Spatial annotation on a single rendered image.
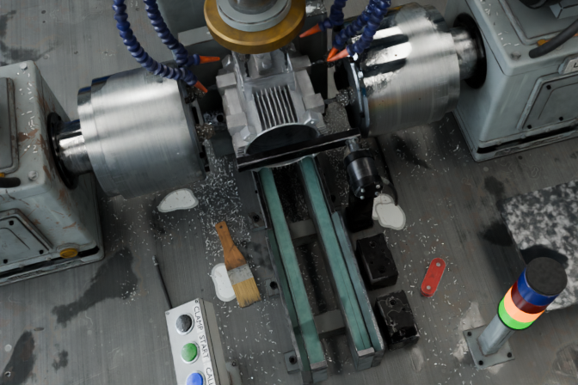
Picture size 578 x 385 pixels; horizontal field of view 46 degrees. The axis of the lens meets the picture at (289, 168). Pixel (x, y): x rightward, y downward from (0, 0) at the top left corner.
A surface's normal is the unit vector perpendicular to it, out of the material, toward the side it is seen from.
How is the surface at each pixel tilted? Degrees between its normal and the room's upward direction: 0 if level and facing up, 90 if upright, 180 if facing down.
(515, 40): 0
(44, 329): 0
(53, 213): 90
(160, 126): 36
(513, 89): 90
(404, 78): 43
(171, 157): 62
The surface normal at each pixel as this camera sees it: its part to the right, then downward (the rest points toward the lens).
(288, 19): -0.05, -0.48
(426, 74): 0.13, 0.23
